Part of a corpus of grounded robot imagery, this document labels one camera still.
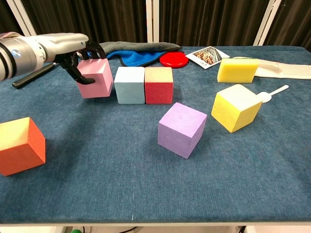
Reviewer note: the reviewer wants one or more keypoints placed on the grey and blue cloth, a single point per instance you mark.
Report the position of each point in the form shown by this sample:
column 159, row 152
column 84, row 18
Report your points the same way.
column 145, row 52

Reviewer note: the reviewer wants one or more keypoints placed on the orange foam cube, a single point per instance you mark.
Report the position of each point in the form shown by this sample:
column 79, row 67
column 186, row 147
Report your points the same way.
column 19, row 155

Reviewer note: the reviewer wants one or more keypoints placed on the yellow foam cube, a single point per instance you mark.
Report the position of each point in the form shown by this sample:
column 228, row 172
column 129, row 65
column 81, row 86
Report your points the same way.
column 230, row 111

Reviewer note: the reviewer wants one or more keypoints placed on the green round object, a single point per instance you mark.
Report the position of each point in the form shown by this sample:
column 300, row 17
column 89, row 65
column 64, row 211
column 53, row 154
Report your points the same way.
column 76, row 231

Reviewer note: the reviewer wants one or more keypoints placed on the yellow sponge block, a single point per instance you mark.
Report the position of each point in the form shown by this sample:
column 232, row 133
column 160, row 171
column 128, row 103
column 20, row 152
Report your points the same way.
column 235, row 72

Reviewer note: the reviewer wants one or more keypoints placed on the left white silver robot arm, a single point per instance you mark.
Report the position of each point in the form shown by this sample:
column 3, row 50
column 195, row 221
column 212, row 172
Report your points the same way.
column 17, row 55

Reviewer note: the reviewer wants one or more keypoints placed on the white folded towel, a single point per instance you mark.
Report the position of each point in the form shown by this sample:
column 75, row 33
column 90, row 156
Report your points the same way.
column 286, row 71

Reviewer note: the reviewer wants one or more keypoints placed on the blue table cloth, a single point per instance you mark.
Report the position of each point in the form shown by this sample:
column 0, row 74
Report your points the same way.
column 121, row 170

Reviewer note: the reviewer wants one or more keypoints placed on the pink foam cube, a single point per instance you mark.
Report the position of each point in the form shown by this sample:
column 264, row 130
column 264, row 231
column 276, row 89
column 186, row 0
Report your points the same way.
column 99, row 82

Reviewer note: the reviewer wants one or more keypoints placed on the light blue foam cube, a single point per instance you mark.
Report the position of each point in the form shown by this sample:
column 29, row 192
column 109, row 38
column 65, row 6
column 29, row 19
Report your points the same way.
column 130, row 92

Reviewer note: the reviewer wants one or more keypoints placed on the white screen frame post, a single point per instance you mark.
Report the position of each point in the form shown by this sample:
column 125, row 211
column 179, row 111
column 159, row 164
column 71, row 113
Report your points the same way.
column 24, row 23
column 267, row 24
column 152, row 21

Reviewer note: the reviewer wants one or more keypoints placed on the red plastic disc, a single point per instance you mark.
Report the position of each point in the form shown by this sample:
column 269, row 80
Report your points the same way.
column 173, row 60

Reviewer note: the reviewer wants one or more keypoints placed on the black pleated curtain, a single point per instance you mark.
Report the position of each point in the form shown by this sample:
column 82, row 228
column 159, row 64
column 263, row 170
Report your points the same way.
column 294, row 21
column 206, row 21
column 85, row 17
column 7, row 21

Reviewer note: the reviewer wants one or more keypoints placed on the purple foam cube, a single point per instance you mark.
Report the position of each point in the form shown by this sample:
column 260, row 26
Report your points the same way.
column 177, row 136

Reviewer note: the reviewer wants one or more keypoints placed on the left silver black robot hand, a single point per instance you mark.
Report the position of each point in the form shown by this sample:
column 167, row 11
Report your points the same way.
column 63, row 43

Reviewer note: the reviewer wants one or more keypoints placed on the white plastic spoon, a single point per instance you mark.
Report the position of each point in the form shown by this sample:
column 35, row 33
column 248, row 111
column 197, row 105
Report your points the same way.
column 266, row 97

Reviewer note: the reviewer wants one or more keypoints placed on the red foam cube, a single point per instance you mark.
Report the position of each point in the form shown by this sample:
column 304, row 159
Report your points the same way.
column 159, row 93

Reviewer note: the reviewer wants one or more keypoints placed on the white-bordered photo card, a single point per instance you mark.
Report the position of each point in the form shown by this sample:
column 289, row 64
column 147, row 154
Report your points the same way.
column 206, row 57

